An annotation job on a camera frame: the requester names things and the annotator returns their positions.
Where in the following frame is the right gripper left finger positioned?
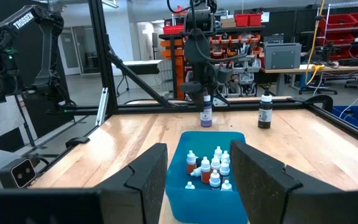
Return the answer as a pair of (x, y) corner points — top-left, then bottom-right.
(0, 142), (169, 224)

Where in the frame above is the small orange bottle white label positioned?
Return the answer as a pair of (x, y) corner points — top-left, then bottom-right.
(186, 150), (198, 175)

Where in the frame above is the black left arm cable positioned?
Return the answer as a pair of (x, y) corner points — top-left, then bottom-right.
(166, 0), (249, 63)

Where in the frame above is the grey metal box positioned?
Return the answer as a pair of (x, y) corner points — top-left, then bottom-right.
(263, 42), (303, 70)

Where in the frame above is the blue plastic bin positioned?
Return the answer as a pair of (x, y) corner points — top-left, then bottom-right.
(165, 130), (250, 224)

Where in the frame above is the shelving with red bins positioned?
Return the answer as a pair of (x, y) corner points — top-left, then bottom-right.
(317, 2), (358, 62)

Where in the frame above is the cardboard box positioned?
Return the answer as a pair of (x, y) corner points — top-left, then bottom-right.
(221, 17), (236, 29)

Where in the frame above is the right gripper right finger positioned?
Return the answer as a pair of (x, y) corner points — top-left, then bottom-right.
(230, 139), (358, 224)

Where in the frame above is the large purple food coloring bottle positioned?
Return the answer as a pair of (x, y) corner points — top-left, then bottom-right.
(200, 88), (213, 128)

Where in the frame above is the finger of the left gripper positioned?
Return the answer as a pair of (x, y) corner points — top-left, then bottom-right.
(181, 81), (205, 103)
(208, 74), (219, 102)

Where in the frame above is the silver aluminium bracket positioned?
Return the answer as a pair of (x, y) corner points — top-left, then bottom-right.
(95, 86), (109, 127)

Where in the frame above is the white side table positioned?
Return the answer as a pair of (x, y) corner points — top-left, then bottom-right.
(116, 59), (164, 97)

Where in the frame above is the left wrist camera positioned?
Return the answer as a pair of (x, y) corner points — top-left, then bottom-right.
(216, 66), (233, 85)

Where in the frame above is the large black food coloring bottle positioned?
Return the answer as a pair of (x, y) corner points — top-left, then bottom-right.
(257, 86), (273, 129)

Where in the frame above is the small brown dropper bottle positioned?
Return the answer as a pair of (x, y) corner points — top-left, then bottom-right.
(219, 161), (231, 181)

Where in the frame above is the wooden workbench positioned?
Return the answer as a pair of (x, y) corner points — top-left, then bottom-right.
(259, 63), (358, 96)

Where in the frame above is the black curved cable conduit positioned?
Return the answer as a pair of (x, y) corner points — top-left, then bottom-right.
(305, 95), (334, 113)

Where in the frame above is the blue floor storage bin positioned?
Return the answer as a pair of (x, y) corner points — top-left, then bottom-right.
(333, 105), (358, 138)

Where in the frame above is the red storage bin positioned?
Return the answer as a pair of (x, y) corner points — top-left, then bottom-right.
(249, 12), (262, 27)
(234, 13), (250, 27)
(162, 24), (185, 35)

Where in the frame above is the yellow extension cable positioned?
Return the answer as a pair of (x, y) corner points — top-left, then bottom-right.
(305, 0), (326, 85)

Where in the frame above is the orange parts bin rack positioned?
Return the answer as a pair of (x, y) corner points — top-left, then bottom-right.
(160, 26), (264, 100)

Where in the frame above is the black table-level camera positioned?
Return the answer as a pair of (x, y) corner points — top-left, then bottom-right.
(0, 157), (37, 189)

